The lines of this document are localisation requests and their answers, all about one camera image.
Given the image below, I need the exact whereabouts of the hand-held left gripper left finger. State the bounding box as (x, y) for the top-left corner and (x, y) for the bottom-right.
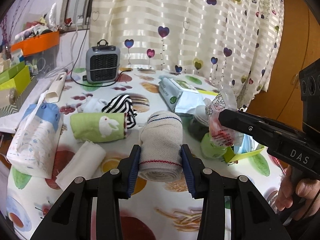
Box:
(30, 144), (142, 240)

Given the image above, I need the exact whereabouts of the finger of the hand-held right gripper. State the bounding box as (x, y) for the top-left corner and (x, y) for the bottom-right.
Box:
(218, 109), (304, 153)

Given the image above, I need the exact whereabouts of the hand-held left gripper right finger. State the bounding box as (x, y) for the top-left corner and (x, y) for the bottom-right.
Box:
(181, 144), (292, 240)

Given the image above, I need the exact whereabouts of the blue face mask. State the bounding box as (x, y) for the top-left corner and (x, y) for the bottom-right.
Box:
(234, 134), (258, 154)

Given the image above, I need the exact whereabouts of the clear red candy wrapper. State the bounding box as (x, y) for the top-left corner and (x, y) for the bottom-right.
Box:
(203, 86), (244, 148)

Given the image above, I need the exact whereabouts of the beige gauze cloth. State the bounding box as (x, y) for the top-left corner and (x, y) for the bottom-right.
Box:
(138, 110), (183, 182)

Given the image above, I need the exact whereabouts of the green rabbit print towel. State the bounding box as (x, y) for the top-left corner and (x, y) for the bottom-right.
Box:
(70, 112), (128, 143)

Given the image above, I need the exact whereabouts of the black white striped sock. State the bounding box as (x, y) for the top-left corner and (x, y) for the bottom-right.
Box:
(101, 94), (138, 130)

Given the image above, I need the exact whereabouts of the soft tissue pack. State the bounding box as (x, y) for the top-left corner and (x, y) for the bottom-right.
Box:
(6, 90), (64, 179)

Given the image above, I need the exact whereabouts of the person's right hand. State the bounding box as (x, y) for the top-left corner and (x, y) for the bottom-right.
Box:
(276, 166), (320, 218)

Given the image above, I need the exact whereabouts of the green cream jar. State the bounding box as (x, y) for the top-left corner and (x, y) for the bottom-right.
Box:
(201, 132), (234, 159)

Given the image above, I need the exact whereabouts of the grey round lidded tin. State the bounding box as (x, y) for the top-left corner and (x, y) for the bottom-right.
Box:
(189, 105), (213, 143)

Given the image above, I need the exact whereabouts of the food print tablecloth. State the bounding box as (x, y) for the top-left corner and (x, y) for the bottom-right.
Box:
(5, 67), (288, 240)

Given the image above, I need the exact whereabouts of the white rolled cloth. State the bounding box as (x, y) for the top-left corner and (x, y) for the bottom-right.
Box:
(55, 141), (107, 190)

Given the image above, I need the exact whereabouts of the wet wipes pack green label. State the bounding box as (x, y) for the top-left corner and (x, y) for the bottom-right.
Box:
(159, 78), (200, 112)

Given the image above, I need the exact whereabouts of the wooden wardrobe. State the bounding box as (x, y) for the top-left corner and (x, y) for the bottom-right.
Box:
(247, 0), (320, 130)

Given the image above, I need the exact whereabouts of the grey space heater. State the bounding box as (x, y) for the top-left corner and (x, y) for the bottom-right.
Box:
(86, 40), (121, 84)

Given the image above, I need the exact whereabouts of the white plastic tube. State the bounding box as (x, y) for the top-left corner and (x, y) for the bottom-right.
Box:
(47, 71), (67, 103)

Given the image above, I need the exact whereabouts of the heart print striped curtain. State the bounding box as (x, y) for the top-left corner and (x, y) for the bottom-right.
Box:
(89, 0), (285, 105)

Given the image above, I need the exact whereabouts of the grey chevron pattern tray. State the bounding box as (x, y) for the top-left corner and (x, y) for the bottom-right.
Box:
(0, 79), (38, 118)

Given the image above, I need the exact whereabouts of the lime green carton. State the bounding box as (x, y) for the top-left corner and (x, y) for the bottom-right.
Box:
(0, 66), (32, 98)

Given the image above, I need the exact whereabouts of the dark green flat box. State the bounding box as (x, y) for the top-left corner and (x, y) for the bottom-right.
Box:
(0, 61), (25, 85)

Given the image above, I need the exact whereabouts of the orange storage box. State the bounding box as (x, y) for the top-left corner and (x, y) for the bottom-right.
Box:
(10, 31), (60, 57)

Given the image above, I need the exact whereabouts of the assorted clutter pile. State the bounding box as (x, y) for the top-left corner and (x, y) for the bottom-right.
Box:
(14, 17), (60, 42)

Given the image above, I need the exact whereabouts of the window frame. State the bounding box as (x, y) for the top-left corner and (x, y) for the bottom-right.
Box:
(61, 0), (94, 32)

